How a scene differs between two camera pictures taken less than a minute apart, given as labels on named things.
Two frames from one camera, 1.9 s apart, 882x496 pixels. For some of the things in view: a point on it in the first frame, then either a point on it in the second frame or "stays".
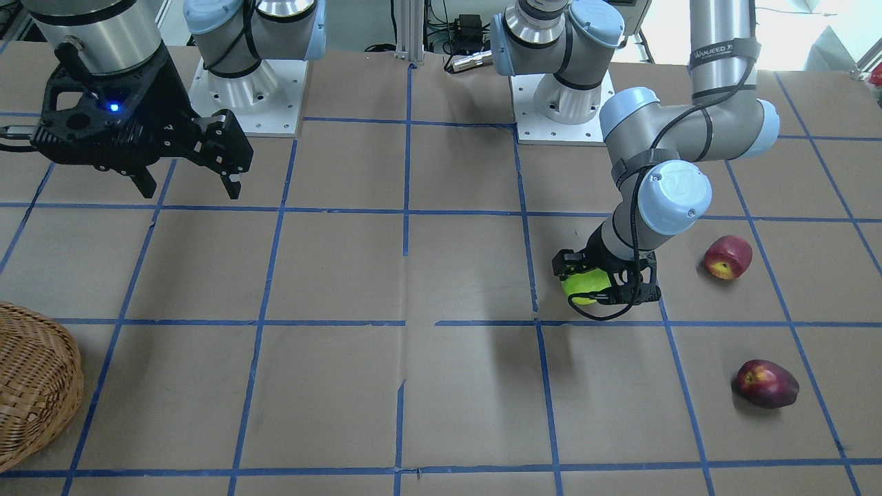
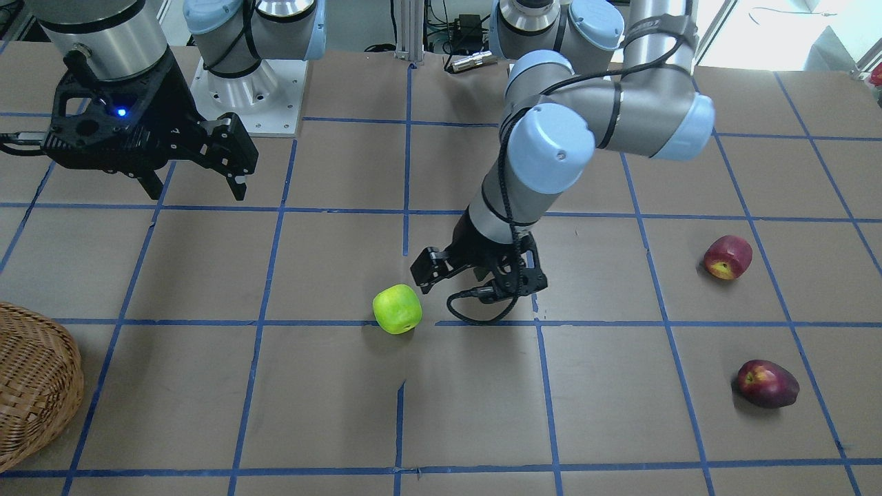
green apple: x=592 y=280 -> x=397 y=308
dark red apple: x=766 y=384 stays
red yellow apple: x=727 y=257 stays
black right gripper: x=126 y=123 stays
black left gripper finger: x=566 y=262 -> x=431 y=266
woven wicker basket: x=42 y=381 stays
